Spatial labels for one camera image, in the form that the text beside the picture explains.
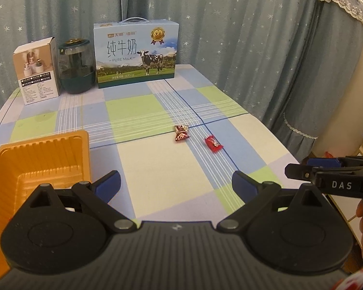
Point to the blue milk carton box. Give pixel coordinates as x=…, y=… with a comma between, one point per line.
x=133, y=51

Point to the small red candy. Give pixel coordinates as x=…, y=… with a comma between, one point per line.
x=213, y=143

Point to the orange plastic tray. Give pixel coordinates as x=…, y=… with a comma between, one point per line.
x=33, y=157

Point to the white product box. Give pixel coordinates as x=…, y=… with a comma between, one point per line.
x=36, y=75

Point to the red white cloth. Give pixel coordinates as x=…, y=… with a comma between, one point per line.
x=357, y=282

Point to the small red object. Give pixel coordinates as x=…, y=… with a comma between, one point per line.
x=328, y=154

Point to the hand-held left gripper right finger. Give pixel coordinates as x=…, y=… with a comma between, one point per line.
x=245, y=185

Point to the blue lace-trimmed curtain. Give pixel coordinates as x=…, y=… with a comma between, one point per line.
x=320, y=66

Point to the brown red candy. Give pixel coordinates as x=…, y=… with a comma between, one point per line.
x=181, y=133

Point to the dark green glass jar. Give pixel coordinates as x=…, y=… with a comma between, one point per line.
x=77, y=75

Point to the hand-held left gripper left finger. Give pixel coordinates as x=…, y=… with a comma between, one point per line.
x=109, y=183

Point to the checkered tablecloth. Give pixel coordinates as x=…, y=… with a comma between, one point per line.
x=157, y=163

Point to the blue star curtain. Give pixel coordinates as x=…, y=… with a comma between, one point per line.
x=199, y=6

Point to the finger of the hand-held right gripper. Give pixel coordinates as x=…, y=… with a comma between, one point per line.
x=299, y=171
x=323, y=162

